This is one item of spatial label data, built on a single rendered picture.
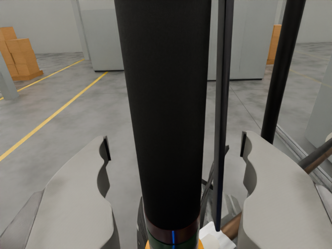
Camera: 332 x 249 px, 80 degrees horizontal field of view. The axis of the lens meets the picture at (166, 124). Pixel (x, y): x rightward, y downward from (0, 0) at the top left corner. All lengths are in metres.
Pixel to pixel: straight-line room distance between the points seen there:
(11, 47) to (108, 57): 2.96
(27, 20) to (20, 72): 6.76
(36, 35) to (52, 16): 1.54
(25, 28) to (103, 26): 8.10
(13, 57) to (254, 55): 7.42
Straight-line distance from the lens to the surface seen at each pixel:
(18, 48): 8.19
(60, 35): 13.99
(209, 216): 0.71
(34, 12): 14.52
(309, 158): 0.31
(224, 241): 0.21
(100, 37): 7.57
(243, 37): 5.81
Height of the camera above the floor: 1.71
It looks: 29 degrees down
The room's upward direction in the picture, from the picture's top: 3 degrees counter-clockwise
